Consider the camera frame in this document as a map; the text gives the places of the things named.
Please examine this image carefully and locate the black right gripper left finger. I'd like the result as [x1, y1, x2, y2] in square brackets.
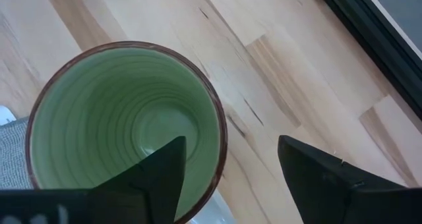
[89, 136, 187, 224]

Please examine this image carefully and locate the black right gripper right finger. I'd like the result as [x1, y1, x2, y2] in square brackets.
[278, 134, 422, 224]

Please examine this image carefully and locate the green mug with brown rim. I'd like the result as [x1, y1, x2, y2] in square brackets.
[25, 41, 235, 224]

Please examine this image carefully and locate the folded grey cloth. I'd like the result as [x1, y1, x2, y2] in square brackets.
[0, 105, 34, 190]

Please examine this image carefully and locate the black aluminium table frame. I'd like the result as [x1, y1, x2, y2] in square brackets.
[313, 0, 422, 121]

